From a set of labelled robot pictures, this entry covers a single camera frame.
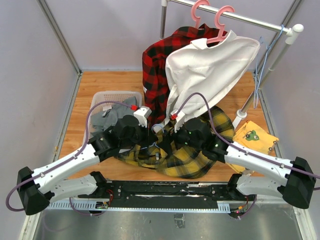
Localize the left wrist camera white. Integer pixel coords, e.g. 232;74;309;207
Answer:
133;106;152;128

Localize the pink plastic hanger right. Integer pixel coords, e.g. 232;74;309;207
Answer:
206;5;235;44

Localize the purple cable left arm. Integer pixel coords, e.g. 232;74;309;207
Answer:
5;101;133;213

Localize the white shirt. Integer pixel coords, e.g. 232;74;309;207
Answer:
164;31;260;124

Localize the pink plastic hanger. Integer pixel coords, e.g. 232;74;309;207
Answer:
191;0;210;30
206;5;235;44

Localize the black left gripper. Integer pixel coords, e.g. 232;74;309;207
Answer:
120;119;158;149

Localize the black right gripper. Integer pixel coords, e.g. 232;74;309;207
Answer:
158;119;204;154

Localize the pink plastic hanger left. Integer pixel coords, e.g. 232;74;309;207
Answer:
191;0;210;30

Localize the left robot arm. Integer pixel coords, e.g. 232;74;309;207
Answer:
17;115;158;216

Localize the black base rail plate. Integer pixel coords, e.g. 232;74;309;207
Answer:
79;180;254;210

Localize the grey button-up shirt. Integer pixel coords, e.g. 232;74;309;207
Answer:
90;103;134;136

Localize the blue wire hanger with plaid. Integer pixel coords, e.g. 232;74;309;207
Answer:
141;123;166;150

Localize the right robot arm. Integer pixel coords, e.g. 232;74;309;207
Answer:
164;118;317;209

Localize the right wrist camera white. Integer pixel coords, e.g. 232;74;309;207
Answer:
169;110;186;133

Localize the red black plaid shirt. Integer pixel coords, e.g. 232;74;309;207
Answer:
142;23;219;125

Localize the blue wire hanger of grey shirt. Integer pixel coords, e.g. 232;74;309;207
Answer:
253;24;285;109

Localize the metal clothes rack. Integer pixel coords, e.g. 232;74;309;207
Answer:
160;0;304;128

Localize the white plastic laundry basket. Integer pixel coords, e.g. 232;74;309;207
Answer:
85;90;143;138

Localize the yellow plaid flannel shirt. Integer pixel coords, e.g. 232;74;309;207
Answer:
115;106;235;179

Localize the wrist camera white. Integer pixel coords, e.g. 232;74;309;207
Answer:
133;106;152;128
169;110;186;133

